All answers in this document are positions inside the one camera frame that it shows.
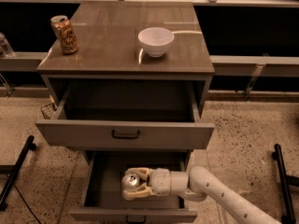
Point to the grey drawer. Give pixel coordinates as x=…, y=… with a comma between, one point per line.
x=146, y=115
x=102, y=199

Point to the white ceramic bowl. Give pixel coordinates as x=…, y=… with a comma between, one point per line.
x=155, y=41

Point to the black stand leg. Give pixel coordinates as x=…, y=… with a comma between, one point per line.
x=285, y=182
x=12, y=171

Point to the black left stand leg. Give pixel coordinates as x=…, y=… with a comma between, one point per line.
x=12, y=171

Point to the orange patterned soda can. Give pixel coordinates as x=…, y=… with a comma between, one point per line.
x=64, y=32

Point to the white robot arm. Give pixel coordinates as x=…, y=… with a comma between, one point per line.
x=195, y=186

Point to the black right stand leg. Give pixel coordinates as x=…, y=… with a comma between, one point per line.
x=285, y=182

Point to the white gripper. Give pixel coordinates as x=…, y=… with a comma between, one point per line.
x=161, y=181

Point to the grey drawer cabinet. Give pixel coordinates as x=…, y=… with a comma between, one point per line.
x=109, y=51

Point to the grey bottom drawer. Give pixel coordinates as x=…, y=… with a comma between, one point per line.
x=102, y=199

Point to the green white 7up can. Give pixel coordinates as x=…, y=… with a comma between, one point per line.
x=131, y=181

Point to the grey top drawer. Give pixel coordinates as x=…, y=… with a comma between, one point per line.
x=146, y=115

